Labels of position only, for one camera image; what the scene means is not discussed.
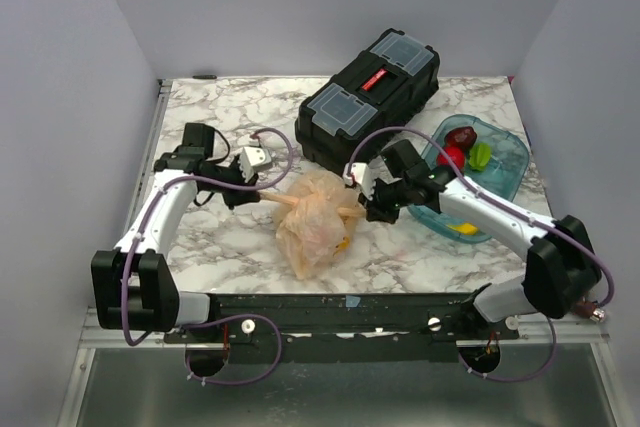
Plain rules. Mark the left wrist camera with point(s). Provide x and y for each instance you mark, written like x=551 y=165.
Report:
x=254 y=158

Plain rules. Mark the black plastic toolbox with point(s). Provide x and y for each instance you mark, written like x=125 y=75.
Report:
x=386 y=85

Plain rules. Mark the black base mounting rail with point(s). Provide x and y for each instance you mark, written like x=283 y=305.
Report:
x=342 y=328

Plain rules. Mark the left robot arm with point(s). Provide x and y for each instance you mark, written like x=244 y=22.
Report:
x=133 y=286

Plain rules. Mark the blue transparent fruit tray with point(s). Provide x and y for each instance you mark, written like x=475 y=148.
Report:
x=503 y=176

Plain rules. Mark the green fake starfruit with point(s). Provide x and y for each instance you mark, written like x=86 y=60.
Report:
x=479 y=156

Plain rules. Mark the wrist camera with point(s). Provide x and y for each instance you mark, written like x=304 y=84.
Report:
x=360 y=175
x=254 y=158

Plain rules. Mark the peach plastic bag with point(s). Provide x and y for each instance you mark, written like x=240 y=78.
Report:
x=315 y=221

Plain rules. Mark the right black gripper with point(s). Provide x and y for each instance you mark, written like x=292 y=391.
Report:
x=375 y=207

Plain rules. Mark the dark red fake plum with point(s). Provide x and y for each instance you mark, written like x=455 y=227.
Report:
x=462 y=138

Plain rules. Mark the yellow fake banana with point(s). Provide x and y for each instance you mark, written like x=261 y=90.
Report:
x=465 y=229

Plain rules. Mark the red fake apple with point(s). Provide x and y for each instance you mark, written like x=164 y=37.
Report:
x=455 y=154

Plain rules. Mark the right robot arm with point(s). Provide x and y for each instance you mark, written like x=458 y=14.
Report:
x=559 y=264

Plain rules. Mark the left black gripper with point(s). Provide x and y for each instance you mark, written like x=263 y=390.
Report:
x=239 y=197

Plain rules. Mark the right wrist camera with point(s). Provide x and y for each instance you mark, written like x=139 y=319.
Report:
x=360 y=175

